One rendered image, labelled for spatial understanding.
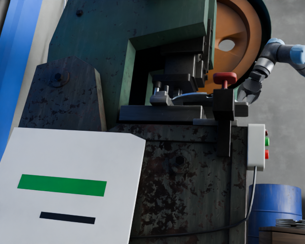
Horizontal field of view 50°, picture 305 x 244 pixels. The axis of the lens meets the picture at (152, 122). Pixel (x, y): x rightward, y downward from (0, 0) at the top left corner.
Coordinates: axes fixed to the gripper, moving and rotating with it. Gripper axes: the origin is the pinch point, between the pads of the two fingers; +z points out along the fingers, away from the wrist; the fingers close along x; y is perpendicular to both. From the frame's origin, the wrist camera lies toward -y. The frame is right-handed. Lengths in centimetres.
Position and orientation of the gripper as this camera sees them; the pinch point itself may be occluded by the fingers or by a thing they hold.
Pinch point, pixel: (239, 108)
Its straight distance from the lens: 139.1
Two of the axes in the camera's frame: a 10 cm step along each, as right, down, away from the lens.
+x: -8.3, -4.3, 3.5
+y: 2.3, 3.2, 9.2
